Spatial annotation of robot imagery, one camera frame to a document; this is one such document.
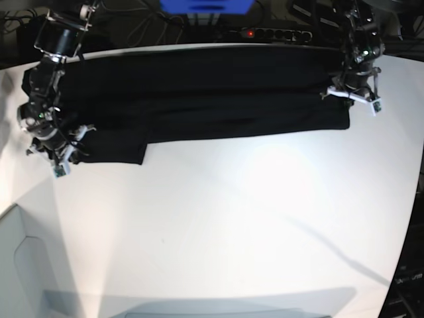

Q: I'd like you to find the blue plastic box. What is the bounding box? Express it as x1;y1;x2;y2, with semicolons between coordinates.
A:
160;0;254;15

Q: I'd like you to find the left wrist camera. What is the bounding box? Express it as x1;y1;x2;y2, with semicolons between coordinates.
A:
370;98;383;117

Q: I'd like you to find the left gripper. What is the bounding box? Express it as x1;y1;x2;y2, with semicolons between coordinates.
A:
320;64;381;103

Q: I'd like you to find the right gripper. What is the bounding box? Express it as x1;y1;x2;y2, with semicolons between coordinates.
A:
26;125;96;166

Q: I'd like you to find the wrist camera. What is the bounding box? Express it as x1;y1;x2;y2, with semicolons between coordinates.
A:
370;98;383;117
52;162;70;178

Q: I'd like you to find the black T-shirt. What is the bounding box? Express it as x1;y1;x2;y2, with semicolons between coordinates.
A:
21;46;351;166

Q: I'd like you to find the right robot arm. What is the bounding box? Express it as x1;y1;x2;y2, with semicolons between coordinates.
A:
17;1;98;175

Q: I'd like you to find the black power strip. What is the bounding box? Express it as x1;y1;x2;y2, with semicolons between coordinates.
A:
235;28;313;44

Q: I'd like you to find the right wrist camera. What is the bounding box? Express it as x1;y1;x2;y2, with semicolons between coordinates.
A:
52;162;70;178

